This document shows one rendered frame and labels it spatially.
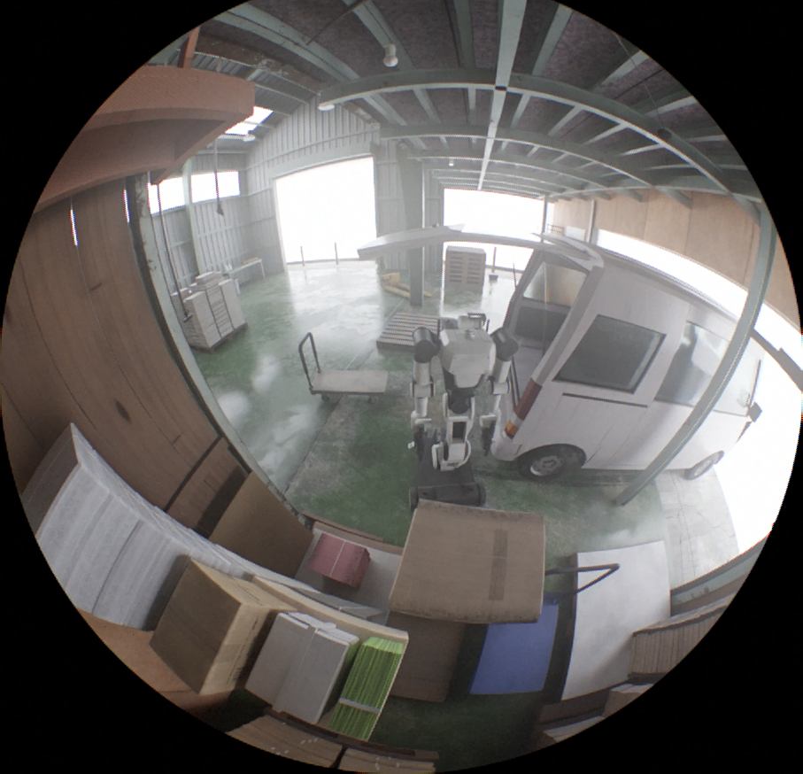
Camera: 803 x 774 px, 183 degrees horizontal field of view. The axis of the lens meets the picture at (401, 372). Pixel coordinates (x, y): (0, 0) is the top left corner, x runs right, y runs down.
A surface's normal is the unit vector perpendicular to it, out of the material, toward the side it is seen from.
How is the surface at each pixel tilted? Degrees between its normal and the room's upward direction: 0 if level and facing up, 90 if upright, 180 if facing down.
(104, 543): 90
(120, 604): 90
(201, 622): 1
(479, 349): 45
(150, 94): 90
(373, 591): 0
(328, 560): 0
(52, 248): 90
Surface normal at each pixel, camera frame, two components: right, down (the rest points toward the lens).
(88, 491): 0.96, 0.15
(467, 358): 0.01, 0.60
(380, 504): -0.02, -0.80
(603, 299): -0.26, 0.51
